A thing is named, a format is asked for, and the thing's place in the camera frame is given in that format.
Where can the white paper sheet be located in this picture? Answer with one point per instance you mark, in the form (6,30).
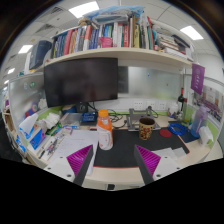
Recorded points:
(76,143)

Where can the white wall socket strip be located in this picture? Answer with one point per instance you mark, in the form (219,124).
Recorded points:
(150,105)

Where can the black computer monitor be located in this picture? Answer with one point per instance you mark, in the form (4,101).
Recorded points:
(80,80)

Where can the white tissue pile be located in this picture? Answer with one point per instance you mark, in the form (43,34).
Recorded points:
(51,120)

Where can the group photo poster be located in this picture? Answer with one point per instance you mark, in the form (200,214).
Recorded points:
(210,101)

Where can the flat round red coaster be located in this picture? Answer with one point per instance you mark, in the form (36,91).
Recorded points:
(165,133)

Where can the grey metal laptop stand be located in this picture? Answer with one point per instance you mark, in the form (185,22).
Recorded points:
(133,120)

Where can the small blue box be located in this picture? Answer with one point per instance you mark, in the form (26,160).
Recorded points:
(89,117)

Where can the orange-capped drink bottle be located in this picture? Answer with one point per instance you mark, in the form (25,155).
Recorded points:
(105,133)

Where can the purple water bottle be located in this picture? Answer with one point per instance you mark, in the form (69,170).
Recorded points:
(198,123)

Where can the dark wine bottle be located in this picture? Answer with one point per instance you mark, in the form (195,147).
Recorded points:
(181,98)

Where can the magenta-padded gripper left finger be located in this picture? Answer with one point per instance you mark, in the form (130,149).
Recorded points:
(78,160)

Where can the crumpled white tissue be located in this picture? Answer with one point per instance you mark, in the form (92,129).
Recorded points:
(205,135)

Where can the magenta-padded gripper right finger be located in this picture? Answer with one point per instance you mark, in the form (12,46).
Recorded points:
(150,160)

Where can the floral yellow mug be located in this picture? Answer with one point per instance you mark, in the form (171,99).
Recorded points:
(146,130)

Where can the black desk mat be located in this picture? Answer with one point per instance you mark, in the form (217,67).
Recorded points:
(123,146)

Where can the purple pennant flag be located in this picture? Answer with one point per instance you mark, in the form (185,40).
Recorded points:
(197,78)

